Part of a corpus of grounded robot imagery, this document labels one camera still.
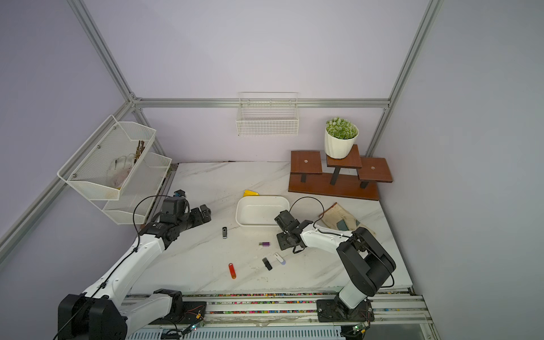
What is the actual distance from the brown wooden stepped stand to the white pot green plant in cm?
4

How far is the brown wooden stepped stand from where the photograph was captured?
0.93m

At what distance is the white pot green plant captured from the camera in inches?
32.9

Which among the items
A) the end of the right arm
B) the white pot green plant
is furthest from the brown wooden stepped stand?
the end of the right arm
